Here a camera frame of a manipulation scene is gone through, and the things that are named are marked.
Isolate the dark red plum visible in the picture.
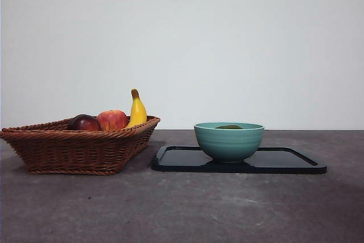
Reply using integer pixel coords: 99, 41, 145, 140
67, 113, 102, 132

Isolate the teal ceramic bowl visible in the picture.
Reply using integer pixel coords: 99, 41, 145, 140
193, 122, 266, 164

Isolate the dark rectangular tray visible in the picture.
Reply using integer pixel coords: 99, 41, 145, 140
150, 145, 328, 174

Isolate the brown woven wicker basket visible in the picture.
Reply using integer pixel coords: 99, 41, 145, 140
0, 114, 162, 176

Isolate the yellow banana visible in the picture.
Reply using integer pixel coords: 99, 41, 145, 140
124, 88, 148, 129

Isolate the green avocado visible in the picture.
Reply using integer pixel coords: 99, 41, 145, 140
214, 123, 243, 130

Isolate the red apple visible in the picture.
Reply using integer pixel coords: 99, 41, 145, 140
96, 109, 129, 131

